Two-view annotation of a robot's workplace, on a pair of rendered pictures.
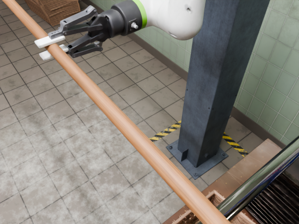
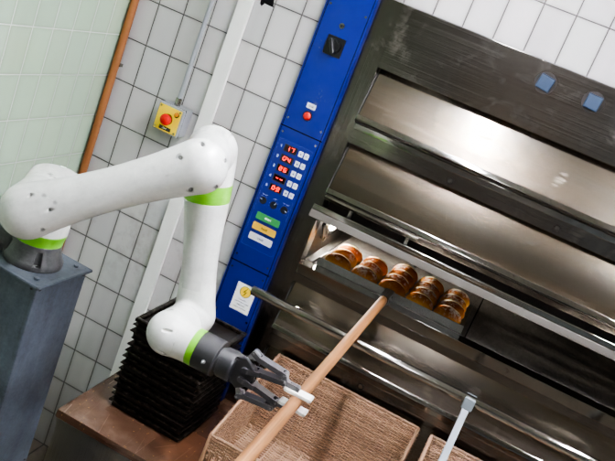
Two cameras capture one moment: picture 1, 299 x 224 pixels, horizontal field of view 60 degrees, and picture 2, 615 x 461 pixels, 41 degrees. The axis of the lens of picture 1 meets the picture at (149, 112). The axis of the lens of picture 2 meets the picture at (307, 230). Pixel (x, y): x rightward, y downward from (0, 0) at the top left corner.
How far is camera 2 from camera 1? 239 cm
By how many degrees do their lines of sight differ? 101
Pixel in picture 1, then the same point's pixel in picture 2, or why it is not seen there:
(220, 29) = (57, 330)
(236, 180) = (144, 445)
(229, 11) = (71, 299)
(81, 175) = not seen: outside the picture
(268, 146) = (73, 410)
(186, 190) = (356, 331)
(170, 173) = (352, 335)
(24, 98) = not seen: outside the picture
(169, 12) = (210, 313)
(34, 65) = not seen: outside the picture
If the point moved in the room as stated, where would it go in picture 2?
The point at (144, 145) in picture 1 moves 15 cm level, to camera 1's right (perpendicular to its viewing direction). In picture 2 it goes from (346, 342) to (318, 314)
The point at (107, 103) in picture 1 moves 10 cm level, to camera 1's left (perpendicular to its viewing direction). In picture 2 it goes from (333, 356) to (354, 378)
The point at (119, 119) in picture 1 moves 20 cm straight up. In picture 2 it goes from (339, 351) to (367, 286)
